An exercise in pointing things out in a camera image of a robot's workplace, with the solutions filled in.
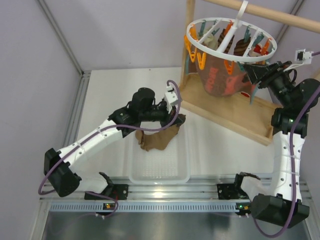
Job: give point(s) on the striped brown sock right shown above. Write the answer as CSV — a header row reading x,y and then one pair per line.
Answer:
x,y
241,46

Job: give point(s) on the light blue sock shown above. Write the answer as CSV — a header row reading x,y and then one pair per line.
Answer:
x,y
255,88

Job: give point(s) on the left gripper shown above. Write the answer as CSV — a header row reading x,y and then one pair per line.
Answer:
x,y
169,119

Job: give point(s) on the cream sock on hanger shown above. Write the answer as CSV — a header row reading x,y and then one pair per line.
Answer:
x,y
211,42

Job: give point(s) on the orange clip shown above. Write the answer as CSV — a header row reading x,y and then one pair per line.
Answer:
x,y
229,66

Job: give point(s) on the tan sock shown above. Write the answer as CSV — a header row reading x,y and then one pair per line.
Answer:
x,y
158,140

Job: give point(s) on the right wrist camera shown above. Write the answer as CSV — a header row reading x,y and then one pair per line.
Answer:
x,y
303,56

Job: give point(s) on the wooden hanging rack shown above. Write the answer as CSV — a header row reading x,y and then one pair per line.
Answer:
x,y
235,112

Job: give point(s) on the brown printed cloth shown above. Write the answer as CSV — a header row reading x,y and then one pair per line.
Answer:
x,y
215,79

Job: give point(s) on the slotted metal rail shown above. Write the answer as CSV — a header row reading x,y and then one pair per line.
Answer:
x,y
158,206

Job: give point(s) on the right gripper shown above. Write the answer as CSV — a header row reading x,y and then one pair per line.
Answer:
x,y
257,73

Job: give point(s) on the dark brown sock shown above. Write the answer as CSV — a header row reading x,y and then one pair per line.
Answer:
x,y
180,120

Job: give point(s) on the red white sock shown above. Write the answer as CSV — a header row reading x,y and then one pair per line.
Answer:
x,y
258,50

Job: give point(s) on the white plastic basket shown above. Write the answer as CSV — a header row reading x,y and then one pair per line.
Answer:
x,y
170,166

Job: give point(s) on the white round clip hanger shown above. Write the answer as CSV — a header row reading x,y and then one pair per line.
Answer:
x,y
198,30

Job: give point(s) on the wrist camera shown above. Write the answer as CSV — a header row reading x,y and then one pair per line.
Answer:
x,y
170,98
303,56

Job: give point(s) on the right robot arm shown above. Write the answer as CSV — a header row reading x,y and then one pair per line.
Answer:
x,y
281,203

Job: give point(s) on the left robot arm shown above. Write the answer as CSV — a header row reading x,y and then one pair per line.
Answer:
x,y
60,166

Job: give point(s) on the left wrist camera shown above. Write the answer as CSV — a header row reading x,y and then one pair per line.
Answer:
x,y
170,98

